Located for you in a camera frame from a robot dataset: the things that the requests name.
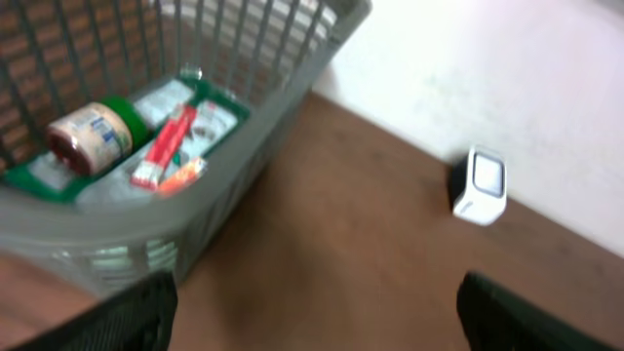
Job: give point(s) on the white barcode scanner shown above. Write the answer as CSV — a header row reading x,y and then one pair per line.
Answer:
x,y
477,186

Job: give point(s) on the green wipes package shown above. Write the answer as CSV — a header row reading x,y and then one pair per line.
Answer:
x,y
47,178

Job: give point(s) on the green lid cream jar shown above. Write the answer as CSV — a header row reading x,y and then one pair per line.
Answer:
x,y
93,138

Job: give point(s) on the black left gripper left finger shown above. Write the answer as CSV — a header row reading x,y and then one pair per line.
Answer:
x,y
138,318

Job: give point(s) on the red white tube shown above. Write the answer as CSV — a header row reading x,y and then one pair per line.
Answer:
x,y
149,171

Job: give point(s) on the orange small box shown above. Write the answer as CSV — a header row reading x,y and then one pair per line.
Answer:
x,y
185,176

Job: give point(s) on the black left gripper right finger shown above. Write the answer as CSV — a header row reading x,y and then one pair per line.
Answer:
x,y
494,318

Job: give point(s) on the grey plastic basket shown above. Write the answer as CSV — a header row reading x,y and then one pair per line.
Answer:
x,y
59,55

